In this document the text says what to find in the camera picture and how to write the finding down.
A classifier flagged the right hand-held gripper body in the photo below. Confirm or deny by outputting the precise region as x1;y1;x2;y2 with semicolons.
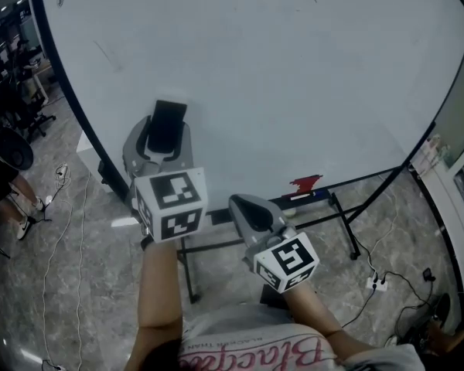
242;226;320;294

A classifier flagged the large white whiteboard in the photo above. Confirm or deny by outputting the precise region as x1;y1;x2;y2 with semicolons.
28;0;464;213

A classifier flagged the black cable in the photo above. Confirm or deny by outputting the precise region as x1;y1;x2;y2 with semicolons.
339;271;436;330

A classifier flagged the white cabinet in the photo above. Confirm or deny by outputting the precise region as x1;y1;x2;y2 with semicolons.
76;129;110;185

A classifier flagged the white marker pen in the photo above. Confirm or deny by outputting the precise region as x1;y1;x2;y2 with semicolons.
281;192;317;202

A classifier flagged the long white cable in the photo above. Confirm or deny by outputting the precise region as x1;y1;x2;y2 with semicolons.
40;174;90;365

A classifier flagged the black eraser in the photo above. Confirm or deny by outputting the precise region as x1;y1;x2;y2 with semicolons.
144;99;189;155

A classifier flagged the black office chair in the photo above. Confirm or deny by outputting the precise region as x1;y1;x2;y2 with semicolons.
7;87;57;141

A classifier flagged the white office desk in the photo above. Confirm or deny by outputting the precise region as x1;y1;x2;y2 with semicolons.
22;58;53;104

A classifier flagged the person's grey printed shirt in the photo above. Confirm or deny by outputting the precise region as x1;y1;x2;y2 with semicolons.
176;303;427;371

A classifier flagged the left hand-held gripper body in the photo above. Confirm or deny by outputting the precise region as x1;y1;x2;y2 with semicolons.
128;158;210;243

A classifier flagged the person's right forearm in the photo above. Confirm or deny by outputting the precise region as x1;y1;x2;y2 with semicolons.
285;280;377;363

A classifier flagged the white counter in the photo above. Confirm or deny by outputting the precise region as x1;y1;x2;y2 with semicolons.
408;129;464;313

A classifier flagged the black whiteboard stand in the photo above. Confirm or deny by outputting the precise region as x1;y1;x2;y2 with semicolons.
176;163;413;305

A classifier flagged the red item on tray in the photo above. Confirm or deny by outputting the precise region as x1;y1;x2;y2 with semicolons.
288;175;323;193

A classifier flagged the person's left forearm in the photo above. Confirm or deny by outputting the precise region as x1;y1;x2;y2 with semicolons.
124;240;185;371

